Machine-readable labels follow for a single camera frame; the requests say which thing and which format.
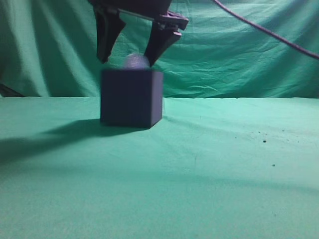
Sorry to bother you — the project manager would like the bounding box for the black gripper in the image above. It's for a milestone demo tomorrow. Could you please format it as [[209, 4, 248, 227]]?
[[88, 0, 189, 67]]

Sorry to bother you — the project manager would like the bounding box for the pale grey ball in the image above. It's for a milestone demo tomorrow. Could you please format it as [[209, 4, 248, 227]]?
[[124, 53, 150, 70]]

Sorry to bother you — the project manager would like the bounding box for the dark purple cube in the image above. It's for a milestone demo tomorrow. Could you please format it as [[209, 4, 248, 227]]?
[[100, 69, 164, 128]]

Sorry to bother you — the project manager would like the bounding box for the green backdrop cloth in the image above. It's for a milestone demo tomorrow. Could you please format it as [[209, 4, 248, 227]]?
[[0, 0, 319, 98]]

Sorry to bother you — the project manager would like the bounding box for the green table cloth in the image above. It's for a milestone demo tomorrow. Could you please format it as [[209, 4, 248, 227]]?
[[0, 97, 319, 239]]

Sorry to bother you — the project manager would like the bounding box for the purple cable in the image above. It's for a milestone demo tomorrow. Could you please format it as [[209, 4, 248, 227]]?
[[213, 0, 319, 60]]

